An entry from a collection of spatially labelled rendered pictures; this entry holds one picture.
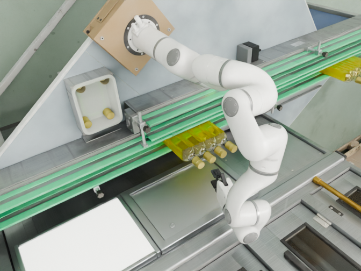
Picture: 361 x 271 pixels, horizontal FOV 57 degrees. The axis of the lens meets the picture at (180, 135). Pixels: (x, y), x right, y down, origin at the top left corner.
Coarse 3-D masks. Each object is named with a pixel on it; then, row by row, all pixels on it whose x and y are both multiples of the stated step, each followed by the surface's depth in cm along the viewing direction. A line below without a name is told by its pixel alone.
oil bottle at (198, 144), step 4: (184, 132) 147; (188, 132) 147; (192, 132) 147; (184, 136) 145; (188, 136) 145; (192, 136) 145; (196, 136) 144; (188, 140) 142; (192, 140) 142; (196, 140) 142; (200, 140) 142; (192, 144) 140; (196, 144) 140; (200, 144) 140; (204, 144) 140; (196, 148) 139; (200, 148) 139; (204, 148) 140; (196, 152) 140
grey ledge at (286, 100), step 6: (318, 84) 206; (306, 90) 202; (312, 90) 203; (288, 96) 194; (294, 96) 198; (300, 96) 198; (282, 102) 194; (288, 102) 194; (276, 108) 190; (228, 126) 176
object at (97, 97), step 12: (84, 84) 124; (96, 84) 134; (108, 84) 135; (84, 96) 134; (96, 96) 137; (108, 96) 140; (84, 108) 136; (96, 108) 139; (120, 108) 137; (96, 120) 140; (108, 120) 140; (120, 120) 140; (84, 132) 133
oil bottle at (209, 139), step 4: (192, 128) 150; (196, 128) 149; (200, 128) 149; (196, 132) 147; (200, 132) 147; (204, 132) 146; (208, 132) 146; (200, 136) 144; (204, 136) 144; (208, 136) 144; (212, 136) 144; (204, 140) 142; (208, 140) 142; (212, 140) 142; (208, 144) 141; (212, 144) 142; (208, 148) 142
